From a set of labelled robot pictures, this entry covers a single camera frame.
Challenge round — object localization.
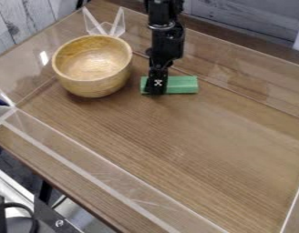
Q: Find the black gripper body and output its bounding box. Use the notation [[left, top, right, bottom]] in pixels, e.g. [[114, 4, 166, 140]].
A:
[[144, 0, 184, 70]]

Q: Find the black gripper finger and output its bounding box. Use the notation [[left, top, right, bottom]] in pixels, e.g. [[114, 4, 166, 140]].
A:
[[144, 68, 168, 95]]

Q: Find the green rectangular block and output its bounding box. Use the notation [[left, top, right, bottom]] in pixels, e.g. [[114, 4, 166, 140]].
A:
[[138, 76, 200, 95]]

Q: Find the light wooden bowl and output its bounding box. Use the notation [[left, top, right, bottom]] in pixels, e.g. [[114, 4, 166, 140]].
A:
[[51, 35, 132, 98]]

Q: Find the black table leg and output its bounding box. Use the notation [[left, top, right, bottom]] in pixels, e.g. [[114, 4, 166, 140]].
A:
[[38, 181, 53, 205]]

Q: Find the clear acrylic corner bracket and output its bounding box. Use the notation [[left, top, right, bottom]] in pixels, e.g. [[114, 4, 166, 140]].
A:
[[81, 7, 125, 37]]

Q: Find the clear acrylic tray wall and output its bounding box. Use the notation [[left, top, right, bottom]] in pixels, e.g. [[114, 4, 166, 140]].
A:
[[0, 0, 299, 233]]

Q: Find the black metal bracket with screw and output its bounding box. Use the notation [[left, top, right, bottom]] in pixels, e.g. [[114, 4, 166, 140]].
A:
[[33, 202, 84, 233]]

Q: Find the black cable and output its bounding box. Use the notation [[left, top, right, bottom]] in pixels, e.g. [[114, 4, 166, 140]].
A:
[[2, 202, 39, 233]]

